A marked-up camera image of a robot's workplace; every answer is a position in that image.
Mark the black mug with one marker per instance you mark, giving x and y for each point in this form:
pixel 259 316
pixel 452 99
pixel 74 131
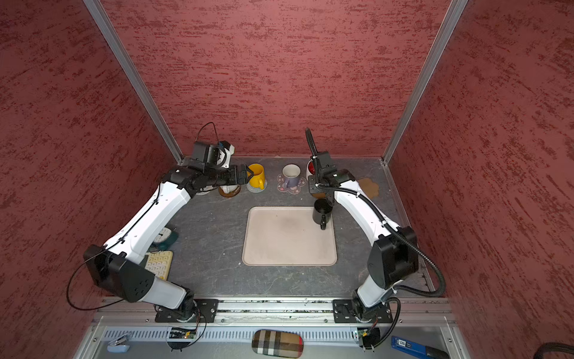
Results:
pixel 322 213

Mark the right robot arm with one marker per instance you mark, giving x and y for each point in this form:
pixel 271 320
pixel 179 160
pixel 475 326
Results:
pixel 390 260

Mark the pink flower coaster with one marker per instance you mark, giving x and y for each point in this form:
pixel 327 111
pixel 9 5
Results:
pixel 293 191

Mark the white speckled mug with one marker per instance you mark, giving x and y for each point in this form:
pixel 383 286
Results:
pixel 227 189

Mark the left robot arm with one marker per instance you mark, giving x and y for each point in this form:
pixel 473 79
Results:
pixel 116 265

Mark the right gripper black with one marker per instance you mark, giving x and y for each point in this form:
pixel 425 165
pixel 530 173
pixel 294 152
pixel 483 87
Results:
pixel 314 188

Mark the circuit board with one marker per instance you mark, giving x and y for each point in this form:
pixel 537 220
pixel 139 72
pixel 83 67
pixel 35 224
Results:
pixel 182 334
pixel 366 335

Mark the beige rectangular tray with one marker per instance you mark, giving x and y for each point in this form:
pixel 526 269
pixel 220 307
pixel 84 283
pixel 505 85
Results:
pixel 288 236

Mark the plaid glasses case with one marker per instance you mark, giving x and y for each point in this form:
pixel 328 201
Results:
pixel 277 344

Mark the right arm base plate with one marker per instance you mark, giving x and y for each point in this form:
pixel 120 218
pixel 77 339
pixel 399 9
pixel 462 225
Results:
pixel 345 312

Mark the lavender handle mug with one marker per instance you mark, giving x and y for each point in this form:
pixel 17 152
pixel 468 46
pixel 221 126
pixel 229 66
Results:
pixel 291 175

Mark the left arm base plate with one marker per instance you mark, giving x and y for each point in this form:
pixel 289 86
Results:
pixel 208 309

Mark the small stapler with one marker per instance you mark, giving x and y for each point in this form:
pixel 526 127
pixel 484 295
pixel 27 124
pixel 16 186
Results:
pixel 119 345

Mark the left circuit board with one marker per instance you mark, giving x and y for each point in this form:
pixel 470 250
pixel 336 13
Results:
pixel 182 334

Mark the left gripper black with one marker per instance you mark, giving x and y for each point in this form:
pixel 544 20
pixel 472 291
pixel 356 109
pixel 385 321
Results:
pixel 243 179

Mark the red inside white mug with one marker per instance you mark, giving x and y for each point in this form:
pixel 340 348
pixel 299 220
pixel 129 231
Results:
pixel 310 169

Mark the brown wooden flower coaster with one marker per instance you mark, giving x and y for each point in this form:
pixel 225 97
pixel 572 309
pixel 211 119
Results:
pixel 370 188

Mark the aluminium rail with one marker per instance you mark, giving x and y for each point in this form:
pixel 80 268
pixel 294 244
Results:
pixel 282 311

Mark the dark brown glossy coaster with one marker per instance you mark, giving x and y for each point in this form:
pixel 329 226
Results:
pixel 233 194

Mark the yellow mug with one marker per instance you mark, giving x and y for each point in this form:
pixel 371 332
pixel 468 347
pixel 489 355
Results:
pixel 258 178

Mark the cream calculator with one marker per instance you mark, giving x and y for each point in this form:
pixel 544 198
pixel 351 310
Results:
pixel 159 263

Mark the blue tool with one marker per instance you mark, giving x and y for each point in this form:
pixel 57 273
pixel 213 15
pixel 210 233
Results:
pixel 417 350

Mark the grey woven round coaster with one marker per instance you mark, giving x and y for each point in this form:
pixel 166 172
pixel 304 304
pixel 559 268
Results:
pixel 256 190

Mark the right circuit board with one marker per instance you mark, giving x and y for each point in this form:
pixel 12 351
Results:
pixel 366 335

